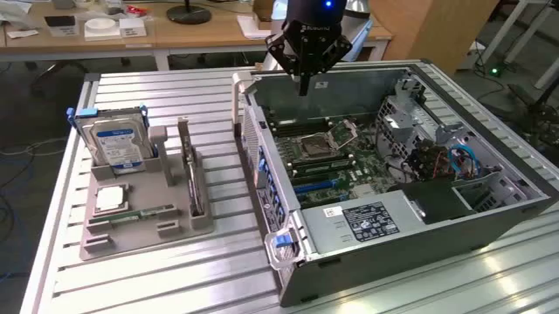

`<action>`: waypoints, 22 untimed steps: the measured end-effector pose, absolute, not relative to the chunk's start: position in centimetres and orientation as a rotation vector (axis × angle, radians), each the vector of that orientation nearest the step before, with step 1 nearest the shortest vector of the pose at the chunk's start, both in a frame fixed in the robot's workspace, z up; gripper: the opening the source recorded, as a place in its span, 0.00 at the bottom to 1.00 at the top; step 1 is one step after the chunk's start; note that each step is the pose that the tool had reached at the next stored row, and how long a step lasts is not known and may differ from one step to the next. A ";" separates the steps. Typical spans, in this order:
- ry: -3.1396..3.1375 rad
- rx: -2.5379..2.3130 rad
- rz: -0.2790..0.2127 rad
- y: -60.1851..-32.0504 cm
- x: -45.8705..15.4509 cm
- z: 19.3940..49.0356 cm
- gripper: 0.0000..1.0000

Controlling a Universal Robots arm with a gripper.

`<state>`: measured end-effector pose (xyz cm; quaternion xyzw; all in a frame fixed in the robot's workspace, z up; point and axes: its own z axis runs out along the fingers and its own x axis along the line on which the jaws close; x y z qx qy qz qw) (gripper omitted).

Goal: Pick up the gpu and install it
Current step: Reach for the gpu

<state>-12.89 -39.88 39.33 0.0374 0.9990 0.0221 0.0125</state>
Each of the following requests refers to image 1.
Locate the cardboard box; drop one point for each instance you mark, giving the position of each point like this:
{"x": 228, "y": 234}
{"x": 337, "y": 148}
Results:
{"x": 261, "y": 10}

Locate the metal disk bay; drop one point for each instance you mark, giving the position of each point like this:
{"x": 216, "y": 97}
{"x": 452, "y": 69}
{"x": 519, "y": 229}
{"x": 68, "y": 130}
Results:
{"x": 484, "y": 193}

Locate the open black PC case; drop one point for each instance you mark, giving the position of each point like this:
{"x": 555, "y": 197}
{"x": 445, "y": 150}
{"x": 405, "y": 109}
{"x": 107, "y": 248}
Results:
{"x": 436, "y": 242}

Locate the green RAM stick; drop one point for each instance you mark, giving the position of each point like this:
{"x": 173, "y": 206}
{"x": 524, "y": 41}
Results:
{"x": 131, "y": 215}

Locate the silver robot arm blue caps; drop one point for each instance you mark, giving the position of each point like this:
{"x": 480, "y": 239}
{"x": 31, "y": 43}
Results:
{"x": 360, "y": 39}

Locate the metal drive cage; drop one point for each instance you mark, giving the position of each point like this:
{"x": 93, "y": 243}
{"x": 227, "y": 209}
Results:
{"x": 401, "y": 121}

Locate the graphics card with metal bracket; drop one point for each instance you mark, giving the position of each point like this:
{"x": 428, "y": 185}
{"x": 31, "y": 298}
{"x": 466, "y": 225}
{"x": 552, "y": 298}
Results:
{"x": 192, "y": 170}

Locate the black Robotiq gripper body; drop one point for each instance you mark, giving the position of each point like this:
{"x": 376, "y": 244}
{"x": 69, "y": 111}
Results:
{"x": 312, "y": 19}

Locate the grey power supply unit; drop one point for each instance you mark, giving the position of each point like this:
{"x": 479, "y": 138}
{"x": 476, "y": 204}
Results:
{"x": 349, "y": 225}

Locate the black RAM slots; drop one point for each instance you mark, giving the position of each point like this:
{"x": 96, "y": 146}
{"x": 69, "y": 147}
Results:
{"x": 299, "y": 126}

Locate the black office chair base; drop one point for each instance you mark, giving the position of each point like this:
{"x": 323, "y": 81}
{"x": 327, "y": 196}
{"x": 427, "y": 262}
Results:
{"x": 56, "y": 73}

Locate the wooden cabinet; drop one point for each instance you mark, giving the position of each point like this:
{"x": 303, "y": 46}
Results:
{"x": 440, "y": 29}

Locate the blue case latch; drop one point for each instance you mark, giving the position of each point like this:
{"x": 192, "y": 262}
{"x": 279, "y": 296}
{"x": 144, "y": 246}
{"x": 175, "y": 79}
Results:
{"x": 280, "y": 242}

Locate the silver CPU chip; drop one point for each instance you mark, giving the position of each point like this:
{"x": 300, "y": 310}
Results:
{"x": 109, "y": 199}

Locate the wooden desk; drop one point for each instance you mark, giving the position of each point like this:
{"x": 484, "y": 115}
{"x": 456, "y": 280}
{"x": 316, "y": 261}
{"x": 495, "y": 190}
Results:
{"x": 183, "y": 36}

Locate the green motherboard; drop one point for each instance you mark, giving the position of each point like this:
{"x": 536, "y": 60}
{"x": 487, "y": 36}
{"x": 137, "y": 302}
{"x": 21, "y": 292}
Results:
{"x": 367, "y": 163}

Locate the blue expansion slot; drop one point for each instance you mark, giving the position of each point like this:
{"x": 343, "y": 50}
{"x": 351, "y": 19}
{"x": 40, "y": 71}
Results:
{"x": 319, "y": 185}

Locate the CPU socket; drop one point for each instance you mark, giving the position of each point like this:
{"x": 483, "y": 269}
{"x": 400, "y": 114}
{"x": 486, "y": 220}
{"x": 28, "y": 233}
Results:
{"x": 313, "y": 146}

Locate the hard disk with blue carrier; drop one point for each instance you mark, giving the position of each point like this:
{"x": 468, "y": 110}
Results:
{"x": 115, "y": 144}

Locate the black lamp base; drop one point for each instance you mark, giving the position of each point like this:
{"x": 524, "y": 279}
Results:
{"x": 188, "y": 14}

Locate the small white labelled box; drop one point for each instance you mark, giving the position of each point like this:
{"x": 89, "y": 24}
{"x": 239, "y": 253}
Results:
{"x": 132, "y": 27}

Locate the white table frame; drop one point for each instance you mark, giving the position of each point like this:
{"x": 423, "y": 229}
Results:
{"x": 515, "y": 26}

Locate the white paper slip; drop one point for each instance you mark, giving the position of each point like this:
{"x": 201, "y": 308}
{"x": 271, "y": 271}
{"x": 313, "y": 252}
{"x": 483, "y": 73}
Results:
{"x": 21, "y": 33}

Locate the white box with round dish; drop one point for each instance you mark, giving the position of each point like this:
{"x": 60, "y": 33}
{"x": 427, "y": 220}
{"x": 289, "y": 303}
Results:
{"x": 101, "y": 30}

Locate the grey parts rack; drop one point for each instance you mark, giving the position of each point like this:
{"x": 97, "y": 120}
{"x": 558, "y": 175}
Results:
{"x": 144, "y": 235}

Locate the red packet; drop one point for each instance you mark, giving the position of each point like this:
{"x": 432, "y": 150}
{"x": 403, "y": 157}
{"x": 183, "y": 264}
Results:
{"x": 136, "y": 10}

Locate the white box with black top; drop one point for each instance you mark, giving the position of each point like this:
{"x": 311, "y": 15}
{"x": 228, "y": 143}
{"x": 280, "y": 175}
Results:
{"x": 61, "y": 25}

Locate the metal socket cover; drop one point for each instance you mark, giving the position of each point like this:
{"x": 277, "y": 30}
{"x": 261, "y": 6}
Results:
{"x": 344, "y": 131}

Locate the device with green light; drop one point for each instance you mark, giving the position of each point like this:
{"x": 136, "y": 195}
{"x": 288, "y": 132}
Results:
{"x": 494, "y": 71}

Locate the white paper stack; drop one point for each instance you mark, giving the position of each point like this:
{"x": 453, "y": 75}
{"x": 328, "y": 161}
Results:
{"x": 253, "y": 27}

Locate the black stand base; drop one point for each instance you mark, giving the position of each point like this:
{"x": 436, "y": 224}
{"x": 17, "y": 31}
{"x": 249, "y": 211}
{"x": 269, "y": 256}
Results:
{"x": 536, "y": 108}

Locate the black plastic shroud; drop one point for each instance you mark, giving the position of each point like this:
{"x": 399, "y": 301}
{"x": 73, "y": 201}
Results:
{"x": 436, "y": 199}

